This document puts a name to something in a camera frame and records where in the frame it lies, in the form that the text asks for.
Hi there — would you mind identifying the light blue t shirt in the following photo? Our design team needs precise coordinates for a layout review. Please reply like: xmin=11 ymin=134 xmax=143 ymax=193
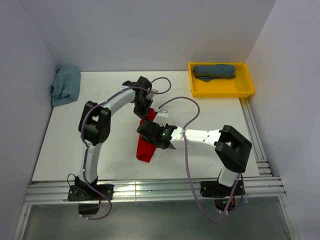
xmin=50 ymin=64 xmax=81 ymax=107

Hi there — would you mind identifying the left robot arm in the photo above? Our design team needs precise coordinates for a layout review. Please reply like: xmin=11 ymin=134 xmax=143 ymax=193
xmin=74 ymin=76 xmax=153 ymax=200

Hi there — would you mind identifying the rolled dark grey t shirt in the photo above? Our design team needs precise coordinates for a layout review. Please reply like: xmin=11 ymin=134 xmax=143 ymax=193
xmin=192 ymin=64 xmax=236 ymax=82

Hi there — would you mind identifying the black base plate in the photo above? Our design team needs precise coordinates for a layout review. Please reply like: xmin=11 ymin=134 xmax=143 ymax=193
xmin=67 ymin=184 xmax=114 ymax=202
xmin=200 ymin=180 xmax=245 ymax=198

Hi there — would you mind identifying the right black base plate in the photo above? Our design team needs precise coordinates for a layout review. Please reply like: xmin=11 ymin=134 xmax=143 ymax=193
xmin=200 ymin=180 xmax=245 ymax=198

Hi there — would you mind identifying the aluminium side rail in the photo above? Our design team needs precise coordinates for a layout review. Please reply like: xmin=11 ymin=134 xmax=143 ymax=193
xmin=239 ymin=98 xmax=274 ymax=177

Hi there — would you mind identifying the yellow plastic tray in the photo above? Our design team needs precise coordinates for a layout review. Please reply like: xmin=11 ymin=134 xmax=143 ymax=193
xmin=188 ymin=62 xmax=256 ymax=98

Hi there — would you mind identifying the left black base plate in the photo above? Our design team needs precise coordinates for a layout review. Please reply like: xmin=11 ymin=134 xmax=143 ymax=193
xmin=67 ymin=184 xmax=114 ymax=202

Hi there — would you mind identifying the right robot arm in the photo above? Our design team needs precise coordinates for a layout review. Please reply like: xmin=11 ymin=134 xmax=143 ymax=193
xmin=137 ymin=120 xmax=252 ymax=195

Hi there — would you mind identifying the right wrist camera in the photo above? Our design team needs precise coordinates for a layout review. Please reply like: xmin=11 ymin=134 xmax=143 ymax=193
xmin=153 ymin=108 xmax=169 ymax=127

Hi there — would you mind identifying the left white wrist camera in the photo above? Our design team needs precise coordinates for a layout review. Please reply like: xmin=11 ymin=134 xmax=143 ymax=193
xmin=145 ymin=87 xmax=158 ymax=101

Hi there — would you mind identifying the aluminium front rail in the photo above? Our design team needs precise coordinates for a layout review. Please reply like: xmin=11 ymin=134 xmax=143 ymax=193
xmin=23 ymin=176 xmax=286 ymax=205

